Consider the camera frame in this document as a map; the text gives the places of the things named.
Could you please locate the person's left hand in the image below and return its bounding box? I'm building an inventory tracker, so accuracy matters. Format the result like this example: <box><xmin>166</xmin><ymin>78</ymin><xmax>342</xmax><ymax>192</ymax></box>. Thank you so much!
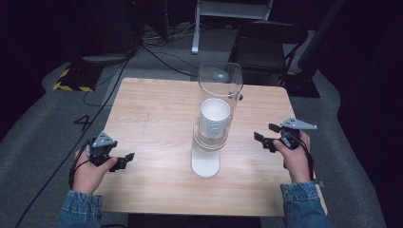
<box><xmin>72</xmin><ymin>148</ymin><xmax>119</xmax><ymax>195</ymax></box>

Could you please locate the dark slanted metal stand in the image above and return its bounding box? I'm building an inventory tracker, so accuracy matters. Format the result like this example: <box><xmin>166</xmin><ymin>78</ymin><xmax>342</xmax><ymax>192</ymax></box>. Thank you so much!
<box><xmin>284</xmin><ymin>0</ymin><xmax>347</xmax><ymax>99</ymax></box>

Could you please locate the right hand-held gripper black cable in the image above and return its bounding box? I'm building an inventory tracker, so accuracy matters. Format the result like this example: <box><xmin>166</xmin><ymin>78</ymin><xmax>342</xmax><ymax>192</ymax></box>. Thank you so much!
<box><xmin>283</xmin><ymin>130</ymin><xmax>316</xmax><ymax>182</ymax></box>

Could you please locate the black equipment box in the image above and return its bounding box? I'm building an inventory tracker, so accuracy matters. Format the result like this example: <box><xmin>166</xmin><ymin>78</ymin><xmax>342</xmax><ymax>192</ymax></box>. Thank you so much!
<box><xmin>71</xmin><ymin>0</ymin><xmax>144</xmax><ymax>56</ymax></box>

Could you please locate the hand-held gripper black cable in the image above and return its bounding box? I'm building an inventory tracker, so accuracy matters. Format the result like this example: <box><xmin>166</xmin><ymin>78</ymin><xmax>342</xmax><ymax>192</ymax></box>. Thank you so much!
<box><xmin>283</xmin><ymin>130</ymin><xmax>316</xmax><ymax>182</ymax></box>
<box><xmin>67</xmin><ymin>142</ymin><xmax>93</xmax><ymax>191</ymax></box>

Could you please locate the black yellow striped base plate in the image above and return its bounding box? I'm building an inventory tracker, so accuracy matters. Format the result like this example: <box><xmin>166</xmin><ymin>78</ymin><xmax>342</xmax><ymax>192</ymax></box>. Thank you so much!
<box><xmin>51</xmin><ymin>64</ymin><xmax>105</xmax><ymax>93</ymax></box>

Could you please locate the grey flat base plate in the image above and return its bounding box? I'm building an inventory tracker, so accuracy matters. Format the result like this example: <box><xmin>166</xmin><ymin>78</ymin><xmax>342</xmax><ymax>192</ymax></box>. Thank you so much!
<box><xmin>82</xmin><ymin>52</ymin><xmax>131</xmax><ymax>65</ymax></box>

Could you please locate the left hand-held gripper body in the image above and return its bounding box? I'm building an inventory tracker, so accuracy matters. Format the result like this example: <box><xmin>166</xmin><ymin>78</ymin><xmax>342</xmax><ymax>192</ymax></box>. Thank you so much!
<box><xmin>86</xmin><ymin>131</ymin><xmax>119</xmax><ymax>167</ymax></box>

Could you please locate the long black floor cable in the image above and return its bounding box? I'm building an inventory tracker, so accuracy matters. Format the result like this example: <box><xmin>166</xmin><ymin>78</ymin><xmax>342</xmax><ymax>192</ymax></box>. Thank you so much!
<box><xmin>14</xmin><ymin>55</ymin><xmax>132</xmax><ymax>228</ymax></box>

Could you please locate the white ribbed paper cup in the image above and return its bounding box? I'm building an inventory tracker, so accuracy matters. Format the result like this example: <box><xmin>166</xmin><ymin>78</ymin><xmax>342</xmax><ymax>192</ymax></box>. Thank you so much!
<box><xmin>198</xmin><ymin>98</ymin><xmax>232</xmax><ymax>139</ymax></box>

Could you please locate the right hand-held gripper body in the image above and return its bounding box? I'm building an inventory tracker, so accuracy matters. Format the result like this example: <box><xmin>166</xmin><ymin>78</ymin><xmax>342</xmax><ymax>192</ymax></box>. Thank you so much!
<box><xmin>278</xmin><ymin>117</ymin><xmax>318</xmax><ymax>151</ymax></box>

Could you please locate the white metal stand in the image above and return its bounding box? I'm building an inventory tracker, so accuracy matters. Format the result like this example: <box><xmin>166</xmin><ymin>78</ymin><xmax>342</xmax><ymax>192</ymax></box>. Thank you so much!
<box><xmin>190</xmin><ymin>0</ymin><xmax>276</xmax><ymax>56</ymax></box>

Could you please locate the person's right hand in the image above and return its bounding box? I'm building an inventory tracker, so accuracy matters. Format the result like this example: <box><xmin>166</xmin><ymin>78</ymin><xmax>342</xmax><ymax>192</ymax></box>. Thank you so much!
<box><xmin>272</xmin><ymin>130</ymin><xmax>314</xmax><ymax>185</ymax></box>

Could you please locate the clear cup dispenser white base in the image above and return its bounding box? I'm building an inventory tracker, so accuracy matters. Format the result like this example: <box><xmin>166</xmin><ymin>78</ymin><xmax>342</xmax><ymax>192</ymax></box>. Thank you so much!
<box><xmin>190</xmin><ymin>61</ymin><xmax>244</xmax><ymax>180</ymax></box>

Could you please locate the black folding chair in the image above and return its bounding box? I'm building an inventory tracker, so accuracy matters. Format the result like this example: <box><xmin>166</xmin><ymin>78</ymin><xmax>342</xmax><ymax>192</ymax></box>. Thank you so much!
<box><xmin>228</xmin><ymin>20</ymin><xmax>309</xmax><ymax>87</ymax></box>

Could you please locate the left hand-held gripper black cable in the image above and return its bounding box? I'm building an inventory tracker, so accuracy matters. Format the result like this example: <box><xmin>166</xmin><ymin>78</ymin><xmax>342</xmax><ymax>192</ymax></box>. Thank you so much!
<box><xmin>67</xmin><ymin>142</ymin><xmax>93</xmax><ymax>191</ymax></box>

